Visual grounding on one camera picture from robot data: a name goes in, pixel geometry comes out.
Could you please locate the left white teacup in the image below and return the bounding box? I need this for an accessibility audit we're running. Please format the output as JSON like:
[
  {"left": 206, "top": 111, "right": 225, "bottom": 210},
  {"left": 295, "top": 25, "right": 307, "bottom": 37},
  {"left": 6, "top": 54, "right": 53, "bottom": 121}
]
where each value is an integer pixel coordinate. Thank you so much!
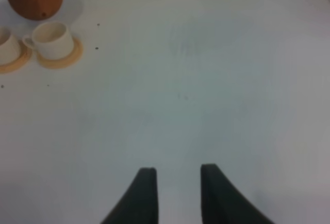
[{"left": 0, "top": 27, "right": 21, "bottom": 65}]

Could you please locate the white teacup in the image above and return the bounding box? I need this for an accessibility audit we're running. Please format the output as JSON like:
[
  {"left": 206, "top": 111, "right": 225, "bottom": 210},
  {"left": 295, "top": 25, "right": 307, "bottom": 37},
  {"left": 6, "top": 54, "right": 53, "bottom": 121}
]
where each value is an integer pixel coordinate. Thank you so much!
[
  {"left": 22, "top": 21, "right": 74, "bottom": 60},
  {"left": 0, "top": 27, "right": 21, "bottom": 65}
]

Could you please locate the right white teacup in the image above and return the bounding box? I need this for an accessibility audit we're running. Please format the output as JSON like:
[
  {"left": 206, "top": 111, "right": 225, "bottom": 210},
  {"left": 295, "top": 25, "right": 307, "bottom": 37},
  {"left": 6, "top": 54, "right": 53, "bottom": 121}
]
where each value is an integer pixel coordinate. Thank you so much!
[{"left": 22, "top": 21, "right": 74, "bottom": 60}]

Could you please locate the right orange wooden coaster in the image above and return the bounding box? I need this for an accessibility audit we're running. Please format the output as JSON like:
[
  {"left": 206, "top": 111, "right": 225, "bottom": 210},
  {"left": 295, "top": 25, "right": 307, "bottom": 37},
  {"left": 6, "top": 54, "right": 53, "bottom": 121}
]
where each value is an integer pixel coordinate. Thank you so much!
[{"left": 36, "top": 37, "right": 84, "bottom": 70}]

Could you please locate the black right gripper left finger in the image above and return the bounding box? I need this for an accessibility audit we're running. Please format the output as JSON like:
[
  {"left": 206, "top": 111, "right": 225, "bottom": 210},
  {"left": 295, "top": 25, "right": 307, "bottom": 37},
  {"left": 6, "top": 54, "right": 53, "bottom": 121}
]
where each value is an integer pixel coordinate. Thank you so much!
[{"left": 102, "top": 168, "right": 157, "bottom": 224}]

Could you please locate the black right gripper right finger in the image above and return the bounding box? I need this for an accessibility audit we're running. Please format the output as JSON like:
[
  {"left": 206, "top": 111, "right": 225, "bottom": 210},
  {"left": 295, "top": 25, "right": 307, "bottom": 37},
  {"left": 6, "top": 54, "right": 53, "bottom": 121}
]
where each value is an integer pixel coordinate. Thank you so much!
[{"left": 201, "top": 164, "right": 272, "bottom": 224}]

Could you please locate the left orange wooden coaster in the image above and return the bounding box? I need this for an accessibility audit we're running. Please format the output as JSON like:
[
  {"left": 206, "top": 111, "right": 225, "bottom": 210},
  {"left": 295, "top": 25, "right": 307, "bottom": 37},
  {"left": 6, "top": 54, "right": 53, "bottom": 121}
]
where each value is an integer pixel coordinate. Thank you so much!
[{"left": 0, "top": 44, "right": 32, "bottom": 74}]

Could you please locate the orange wooden coaster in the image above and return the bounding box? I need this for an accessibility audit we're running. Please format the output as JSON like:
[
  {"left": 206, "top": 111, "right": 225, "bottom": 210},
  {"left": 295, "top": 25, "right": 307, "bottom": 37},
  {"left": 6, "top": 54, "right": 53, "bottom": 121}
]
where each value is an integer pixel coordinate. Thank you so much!
[
  {"left": 0, "top": 44, "right": 32, "bottom": 74},
  {"left": 36, "top": 37, "right": 84, "bottom": 70}
]

